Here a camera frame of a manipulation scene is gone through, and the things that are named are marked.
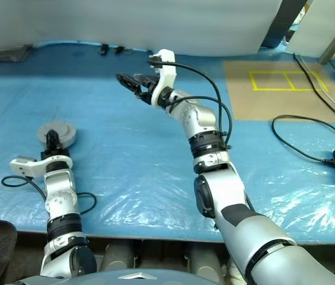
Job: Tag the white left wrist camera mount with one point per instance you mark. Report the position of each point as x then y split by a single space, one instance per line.
25 167

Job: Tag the large white foam board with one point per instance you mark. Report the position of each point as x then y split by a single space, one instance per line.
125 23

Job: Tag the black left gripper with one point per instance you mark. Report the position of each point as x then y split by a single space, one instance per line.
54 153

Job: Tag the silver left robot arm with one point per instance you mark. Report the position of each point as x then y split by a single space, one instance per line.
60 202

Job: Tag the dark grey pillar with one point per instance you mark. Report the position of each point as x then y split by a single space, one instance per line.
281 26

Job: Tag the grey cylinder under table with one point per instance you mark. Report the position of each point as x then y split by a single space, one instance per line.
204 264
116 256

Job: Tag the brown cardboard sheet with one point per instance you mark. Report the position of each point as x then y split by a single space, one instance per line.
244 101

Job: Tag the grey metal mesh tray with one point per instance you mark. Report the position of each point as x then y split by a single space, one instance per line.
5 54

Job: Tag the small black clip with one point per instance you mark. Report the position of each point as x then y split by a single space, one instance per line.
118 50
103 50

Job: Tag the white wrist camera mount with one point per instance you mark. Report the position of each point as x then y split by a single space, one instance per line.
167 74
25 167

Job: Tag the silver motor housing copper windings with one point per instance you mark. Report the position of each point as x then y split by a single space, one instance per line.
72 136

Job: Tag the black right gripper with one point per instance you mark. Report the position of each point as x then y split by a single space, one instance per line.
146 93

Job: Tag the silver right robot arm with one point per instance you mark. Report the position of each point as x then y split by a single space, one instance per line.
223 184

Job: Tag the grey robot torso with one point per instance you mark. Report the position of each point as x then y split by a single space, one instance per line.
111 279

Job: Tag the small white board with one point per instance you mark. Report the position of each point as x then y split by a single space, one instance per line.
312 29

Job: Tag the blue plastic table sheet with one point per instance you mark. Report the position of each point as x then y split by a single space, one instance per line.
125 124

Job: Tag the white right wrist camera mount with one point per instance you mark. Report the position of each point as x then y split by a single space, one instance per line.
167 74

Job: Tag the yellow tape rectangle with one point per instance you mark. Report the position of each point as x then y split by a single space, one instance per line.
274 88

